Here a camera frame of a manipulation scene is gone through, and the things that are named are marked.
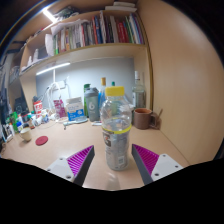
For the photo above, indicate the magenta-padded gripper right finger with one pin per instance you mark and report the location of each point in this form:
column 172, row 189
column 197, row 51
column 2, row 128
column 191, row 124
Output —
column 156, row 166

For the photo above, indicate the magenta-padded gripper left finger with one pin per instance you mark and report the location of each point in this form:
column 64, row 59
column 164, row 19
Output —
column 71, row 168

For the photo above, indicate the clear yellow-capped drink bottle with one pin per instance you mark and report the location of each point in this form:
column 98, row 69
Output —
column 116, row 133

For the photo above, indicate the flat round red coaster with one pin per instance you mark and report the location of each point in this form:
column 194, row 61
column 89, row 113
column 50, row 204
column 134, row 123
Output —
column 41, row 140

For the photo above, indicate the light blue hairbrush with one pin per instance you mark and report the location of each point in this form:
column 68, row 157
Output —
column 75, row 121

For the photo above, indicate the brown mug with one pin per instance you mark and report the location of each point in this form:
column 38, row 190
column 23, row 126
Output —
column 142, row 119

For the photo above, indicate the cream ceramic cup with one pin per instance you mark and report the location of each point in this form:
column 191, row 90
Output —
column 25, row 135

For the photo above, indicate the blue and white carton box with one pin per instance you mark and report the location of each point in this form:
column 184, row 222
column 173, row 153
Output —
column 75, row 109

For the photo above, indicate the pink pouch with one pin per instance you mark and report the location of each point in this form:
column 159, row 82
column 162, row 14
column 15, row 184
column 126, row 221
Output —
column 60, row 108

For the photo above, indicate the grey shaker bottle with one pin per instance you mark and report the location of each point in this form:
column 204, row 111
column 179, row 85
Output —
column 92, row 105

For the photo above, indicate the red and white canister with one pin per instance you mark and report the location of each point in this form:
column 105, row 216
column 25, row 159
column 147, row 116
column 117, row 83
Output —
column 38, row 107

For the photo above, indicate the green plastic container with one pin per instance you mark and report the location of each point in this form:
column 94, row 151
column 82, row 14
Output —
column 14, row 121

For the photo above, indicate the tall clear glass bottle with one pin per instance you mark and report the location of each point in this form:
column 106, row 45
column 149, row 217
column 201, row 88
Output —
column 139, row 91

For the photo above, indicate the white power strip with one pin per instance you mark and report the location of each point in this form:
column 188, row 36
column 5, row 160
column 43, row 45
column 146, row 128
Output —
column 62, row 84

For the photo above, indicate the slim bottle with yellow top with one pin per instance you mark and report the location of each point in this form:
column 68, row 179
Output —
column 103, row 83

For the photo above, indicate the slim bottle with green cap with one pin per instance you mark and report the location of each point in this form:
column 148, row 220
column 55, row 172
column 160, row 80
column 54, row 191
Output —
column 113, row 84

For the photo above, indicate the white led desk lamp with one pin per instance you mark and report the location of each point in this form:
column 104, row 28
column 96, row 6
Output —
column 53, row 68

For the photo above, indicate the wooden shelf unit with books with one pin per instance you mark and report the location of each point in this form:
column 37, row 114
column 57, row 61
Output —
column 100, row 31

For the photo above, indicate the ceiling light tube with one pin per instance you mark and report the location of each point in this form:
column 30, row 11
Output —
column 49, row 15

